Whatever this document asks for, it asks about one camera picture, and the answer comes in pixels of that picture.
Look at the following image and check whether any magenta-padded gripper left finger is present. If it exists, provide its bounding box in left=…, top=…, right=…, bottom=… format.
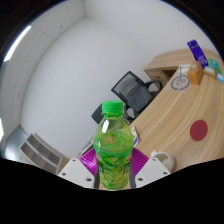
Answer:
left=57, top=148, right=100, bottom=189

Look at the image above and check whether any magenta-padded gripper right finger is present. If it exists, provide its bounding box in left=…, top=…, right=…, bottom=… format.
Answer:
left=128, top=147, right=169, bottom=189

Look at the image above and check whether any green drink bottle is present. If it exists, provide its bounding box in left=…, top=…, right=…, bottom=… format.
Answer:
left=92, top=99, right=135, bottom=191

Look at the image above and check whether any white ceramic cup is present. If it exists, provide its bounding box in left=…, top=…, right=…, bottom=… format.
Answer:
left=149, top=149, right=177, bottom=174

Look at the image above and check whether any wooden cabinet with glass doors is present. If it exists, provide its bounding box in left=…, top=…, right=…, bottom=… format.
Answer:
left=18, top=133, right=69, bottom=176

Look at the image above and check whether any flat round red coaster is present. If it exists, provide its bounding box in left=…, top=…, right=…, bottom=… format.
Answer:
left=189, top=119, right=209, bottom=142

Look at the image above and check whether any black mesh office chair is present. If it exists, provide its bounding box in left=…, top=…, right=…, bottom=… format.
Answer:
left=110, top=70, right=164, bottom=119

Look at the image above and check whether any wooden side desk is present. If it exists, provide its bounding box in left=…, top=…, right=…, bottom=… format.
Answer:
left=143, top=48, right=214, bottom=84

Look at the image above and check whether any orange-brown box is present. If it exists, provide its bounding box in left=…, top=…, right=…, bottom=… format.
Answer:
left=186, top=60, right=204, bottom=86

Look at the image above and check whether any small beige box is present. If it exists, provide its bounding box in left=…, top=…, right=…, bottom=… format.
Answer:
left=203, top=65, right=216, bottom=75

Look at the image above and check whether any green flat box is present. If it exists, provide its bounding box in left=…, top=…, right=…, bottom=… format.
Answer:
left=208, top=58, right=223, bottom=74

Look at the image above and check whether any purple card package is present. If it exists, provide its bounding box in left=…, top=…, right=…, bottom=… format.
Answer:
left=186, top=39, right=209, bottom=69

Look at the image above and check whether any rectangular ceiling light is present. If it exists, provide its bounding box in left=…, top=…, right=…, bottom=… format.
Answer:
left=2, top=25, right=33, bottom=63

